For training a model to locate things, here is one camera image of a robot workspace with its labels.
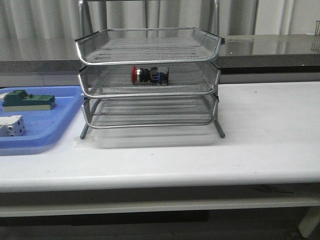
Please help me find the dark grey background counter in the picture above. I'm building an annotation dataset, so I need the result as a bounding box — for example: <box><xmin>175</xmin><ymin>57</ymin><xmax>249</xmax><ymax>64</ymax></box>
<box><xmin>0</xmin><ymin>34</ymin><xmax>320</xmax><ymax>75</ymax></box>

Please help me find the silver mesh tray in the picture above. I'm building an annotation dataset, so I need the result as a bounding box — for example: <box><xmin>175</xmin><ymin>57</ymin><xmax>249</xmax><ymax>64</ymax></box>
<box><xmin>78</xmin><ymin>62</ymin><xmax>221</xmax><ymax>98</ymax></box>
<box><xmin>75</xmin><ymin>27</ymin><xmax>223</xmax><ymax>66</ymax></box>
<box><xmin>82</xmin><ymin>96</ymin><xmax>218</xmax><ymax>129</ymax></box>

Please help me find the green and beige switch block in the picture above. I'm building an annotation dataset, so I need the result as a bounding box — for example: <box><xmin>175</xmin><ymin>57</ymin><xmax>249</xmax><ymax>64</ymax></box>
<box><xmin>2</xmin><ymin>90</ymin><xmax>56</xmax><ymax>112</ymax></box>

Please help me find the white table leg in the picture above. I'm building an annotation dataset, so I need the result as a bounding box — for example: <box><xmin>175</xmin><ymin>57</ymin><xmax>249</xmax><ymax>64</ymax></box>
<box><xmin>298</xmin><ymin>206</ymin><xmax>320</xmax><ymax>238</ymax></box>

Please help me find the white circuit breaker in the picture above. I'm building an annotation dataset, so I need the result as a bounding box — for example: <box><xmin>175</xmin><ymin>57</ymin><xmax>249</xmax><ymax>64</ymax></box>
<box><xmin>0</xmin><ymin>115</ymin><xmax>26</xmax><ymax>137</ymax></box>

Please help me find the red emergency stop button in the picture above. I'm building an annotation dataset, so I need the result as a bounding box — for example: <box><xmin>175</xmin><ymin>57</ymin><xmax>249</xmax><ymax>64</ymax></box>
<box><xmin>131</xmin><ymin>66</ymin><xmax>169</xmax><ymax>86</ymax></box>

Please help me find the blue plastic tray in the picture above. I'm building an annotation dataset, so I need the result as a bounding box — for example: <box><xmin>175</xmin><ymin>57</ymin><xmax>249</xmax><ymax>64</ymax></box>
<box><xmin>0</xmin><ymin>85</ymin><xmax>84</xmax><ymax>156</ymax></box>

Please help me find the silver rack frame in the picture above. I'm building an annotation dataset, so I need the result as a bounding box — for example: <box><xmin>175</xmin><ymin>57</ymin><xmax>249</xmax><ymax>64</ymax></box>
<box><xmin>78</xmin><ymin>0</ymin><xmax>226</xmax><ymax>140</ymax></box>

